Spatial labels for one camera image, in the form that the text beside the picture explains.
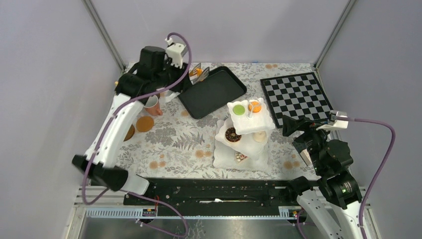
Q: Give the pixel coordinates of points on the large brown saucer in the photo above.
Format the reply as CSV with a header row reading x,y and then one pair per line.
x,y
130,133

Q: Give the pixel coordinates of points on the small tan saucer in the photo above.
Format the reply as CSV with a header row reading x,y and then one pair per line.
x,y
144,124

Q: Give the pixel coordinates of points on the green macaron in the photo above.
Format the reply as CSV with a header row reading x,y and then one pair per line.
x,y
239,110

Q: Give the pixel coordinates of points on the pink strawberry cake slice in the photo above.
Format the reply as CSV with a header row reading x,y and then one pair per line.
x,y
239,157

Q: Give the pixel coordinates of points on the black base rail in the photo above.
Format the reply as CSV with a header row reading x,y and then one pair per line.
x,y
223,197

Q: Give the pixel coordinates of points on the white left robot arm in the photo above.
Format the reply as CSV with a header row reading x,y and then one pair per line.
x,y
98,163

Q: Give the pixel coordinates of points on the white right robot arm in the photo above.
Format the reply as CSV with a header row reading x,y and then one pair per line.
x,y
330,159

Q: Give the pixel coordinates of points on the black serving tray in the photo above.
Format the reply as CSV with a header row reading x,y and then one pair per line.
x,y
219,88

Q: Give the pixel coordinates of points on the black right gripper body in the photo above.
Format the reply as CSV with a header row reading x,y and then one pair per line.
x,y
313,139

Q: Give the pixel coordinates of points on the white three-tier dessert stand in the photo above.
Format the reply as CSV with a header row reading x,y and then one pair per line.
x,y
245,125

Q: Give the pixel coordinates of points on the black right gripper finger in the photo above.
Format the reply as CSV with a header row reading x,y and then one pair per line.
x,y
290,125
307,122

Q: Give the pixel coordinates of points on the silver serving tongs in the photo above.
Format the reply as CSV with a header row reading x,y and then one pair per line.
x,y
170,94

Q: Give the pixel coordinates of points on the cream round mousse cake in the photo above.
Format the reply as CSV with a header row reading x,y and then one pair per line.
x,y
259,136

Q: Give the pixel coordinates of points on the chocolate sprinkle donut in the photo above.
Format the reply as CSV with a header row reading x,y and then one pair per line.
x,y
231,135

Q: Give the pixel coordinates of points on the black and grey chessboard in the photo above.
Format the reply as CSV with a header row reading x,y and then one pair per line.
x,y
296,96

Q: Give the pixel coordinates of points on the orange fish pastry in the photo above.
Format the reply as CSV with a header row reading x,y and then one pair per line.
x,y
198,71

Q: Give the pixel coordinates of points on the orange macaron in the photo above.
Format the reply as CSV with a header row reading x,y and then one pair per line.
x,y
254,106

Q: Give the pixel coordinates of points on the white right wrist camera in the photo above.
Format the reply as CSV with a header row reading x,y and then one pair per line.
x,y
334,122

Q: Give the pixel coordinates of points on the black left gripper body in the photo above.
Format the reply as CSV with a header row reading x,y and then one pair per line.
x,y
170,73

